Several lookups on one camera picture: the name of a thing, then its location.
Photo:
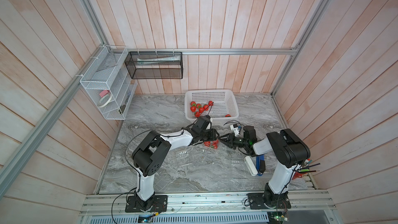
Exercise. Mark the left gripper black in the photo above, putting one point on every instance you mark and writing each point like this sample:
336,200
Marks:
213,135

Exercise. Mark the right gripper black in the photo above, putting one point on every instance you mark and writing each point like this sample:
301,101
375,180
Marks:
229,141

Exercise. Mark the clear plastic clamshell container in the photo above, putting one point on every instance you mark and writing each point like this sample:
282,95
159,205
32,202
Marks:
211,143

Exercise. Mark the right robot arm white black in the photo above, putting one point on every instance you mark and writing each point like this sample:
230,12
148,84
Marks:
291,153

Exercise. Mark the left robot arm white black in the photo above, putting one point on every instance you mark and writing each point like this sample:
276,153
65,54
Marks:
150,154

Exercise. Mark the white perforated plastic basket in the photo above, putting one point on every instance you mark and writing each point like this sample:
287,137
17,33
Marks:
219,104

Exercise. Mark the blue object on table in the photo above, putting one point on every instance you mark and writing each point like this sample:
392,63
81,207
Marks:
260,165

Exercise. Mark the red pen cup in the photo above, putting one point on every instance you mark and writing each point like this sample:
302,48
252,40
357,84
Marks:
307,167

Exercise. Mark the roll of tape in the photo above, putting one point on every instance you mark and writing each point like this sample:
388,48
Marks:
105,100

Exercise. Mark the pink note pad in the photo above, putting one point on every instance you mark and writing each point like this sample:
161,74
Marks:
103,93

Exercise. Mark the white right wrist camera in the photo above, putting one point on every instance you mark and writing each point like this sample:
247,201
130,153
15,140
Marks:
236,128

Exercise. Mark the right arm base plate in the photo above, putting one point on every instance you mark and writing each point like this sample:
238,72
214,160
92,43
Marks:
268,200

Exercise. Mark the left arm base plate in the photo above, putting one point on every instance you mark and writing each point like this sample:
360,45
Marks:
156,203

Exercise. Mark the black mesh wall basket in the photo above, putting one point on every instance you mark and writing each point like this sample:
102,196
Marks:
154,65

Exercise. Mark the white wire wall shelf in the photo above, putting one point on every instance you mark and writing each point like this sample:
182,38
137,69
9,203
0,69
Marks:
107,71

